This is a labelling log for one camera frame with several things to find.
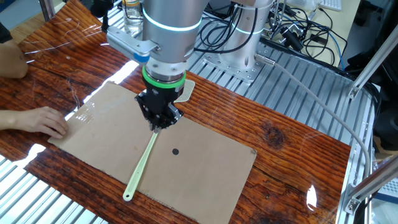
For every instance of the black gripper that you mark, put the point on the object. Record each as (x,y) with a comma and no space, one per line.
(160,99)

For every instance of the brown cardboard sheet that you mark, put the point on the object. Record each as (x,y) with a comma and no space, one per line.
(202,180)

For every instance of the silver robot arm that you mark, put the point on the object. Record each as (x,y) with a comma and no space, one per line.
(171,31)

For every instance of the person's left forearm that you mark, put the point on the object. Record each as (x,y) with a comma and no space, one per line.
(11,60)

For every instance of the person's right hand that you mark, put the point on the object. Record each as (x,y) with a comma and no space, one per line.
(40,121)

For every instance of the black round dot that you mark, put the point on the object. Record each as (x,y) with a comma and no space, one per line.
(175,152)

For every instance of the clear plastic bottle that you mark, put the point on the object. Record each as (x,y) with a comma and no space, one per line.
(133,18)

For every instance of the black stand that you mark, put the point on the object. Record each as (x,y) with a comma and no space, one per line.
(101,7)

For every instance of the glossy wood grain board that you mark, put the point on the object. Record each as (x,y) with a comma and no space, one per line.
(295,155)

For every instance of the person in black shirt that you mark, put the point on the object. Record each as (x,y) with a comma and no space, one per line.
(3,32)

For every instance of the white keyboard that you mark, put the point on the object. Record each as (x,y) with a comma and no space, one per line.
(331,4)

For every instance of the white perforated panel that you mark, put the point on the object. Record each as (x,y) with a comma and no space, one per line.
(390,186)

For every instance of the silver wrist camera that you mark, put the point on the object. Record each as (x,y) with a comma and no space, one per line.
(124,42)

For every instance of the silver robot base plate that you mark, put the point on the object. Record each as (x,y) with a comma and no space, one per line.
(248,74)

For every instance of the aluminium frame post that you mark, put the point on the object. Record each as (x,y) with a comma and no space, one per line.
(47,9)

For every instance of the black clamp camera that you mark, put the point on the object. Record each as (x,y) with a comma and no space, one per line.
(292,39)

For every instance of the aluminium frame strut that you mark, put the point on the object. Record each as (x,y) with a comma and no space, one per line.
(373,183)
(373,62)

